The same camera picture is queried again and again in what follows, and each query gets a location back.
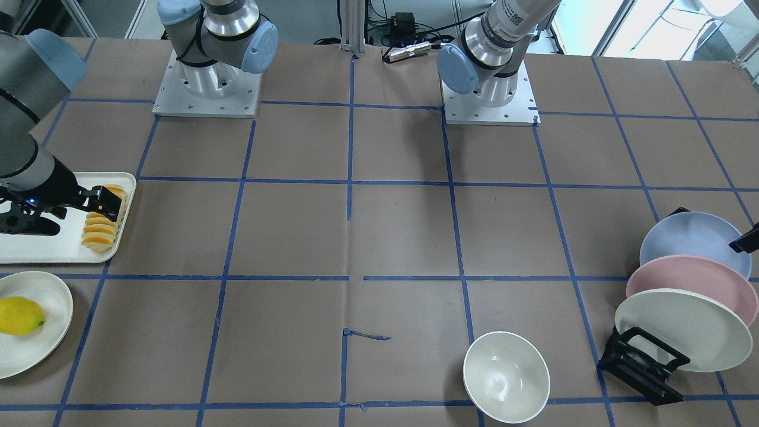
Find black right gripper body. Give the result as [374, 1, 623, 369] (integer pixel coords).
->
[17, 157, 93, 217]

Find light blue plate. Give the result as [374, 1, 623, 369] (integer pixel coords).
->
[638, 211, 752, 278]

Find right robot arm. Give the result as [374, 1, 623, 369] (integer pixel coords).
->
[1, 1, 279, 234]

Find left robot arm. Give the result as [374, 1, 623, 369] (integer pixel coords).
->
[437, 1, 559, 240]

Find pink plate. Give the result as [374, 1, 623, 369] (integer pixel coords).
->
[626, 255, 758, 326]

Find cream plate in rack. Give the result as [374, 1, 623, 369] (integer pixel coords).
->
[614, 288, 753, 372]

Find black plate rack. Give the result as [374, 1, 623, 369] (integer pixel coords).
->
[597, 207, 692, 407]

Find cream plate under lemon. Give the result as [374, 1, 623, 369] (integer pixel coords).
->
[1, 271, 74, 379]

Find white rectangular tray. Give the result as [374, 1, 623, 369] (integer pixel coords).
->
[1, 172, 136, 265]

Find yellow lemon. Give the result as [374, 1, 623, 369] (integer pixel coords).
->
[1, 295, 47, 336]

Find white bowl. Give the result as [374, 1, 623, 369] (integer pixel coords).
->
[463, 332, 552, 424]

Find silver cylinder connector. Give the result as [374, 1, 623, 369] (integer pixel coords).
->
[381, 41, 433, 64]

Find black power adapter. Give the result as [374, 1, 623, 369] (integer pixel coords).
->
[390, 12, 416, 38]

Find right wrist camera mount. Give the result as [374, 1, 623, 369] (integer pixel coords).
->
[1, 186, 67, 236]

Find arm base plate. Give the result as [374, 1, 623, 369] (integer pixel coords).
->
[440, 62, 541, 126]
[152, 51, 262, 119]

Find aluminium frame post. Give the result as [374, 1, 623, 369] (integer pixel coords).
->
[338, 0, 368, 57]

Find black cables bundle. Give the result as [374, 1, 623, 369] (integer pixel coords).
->
[313, 0, 469, 48]

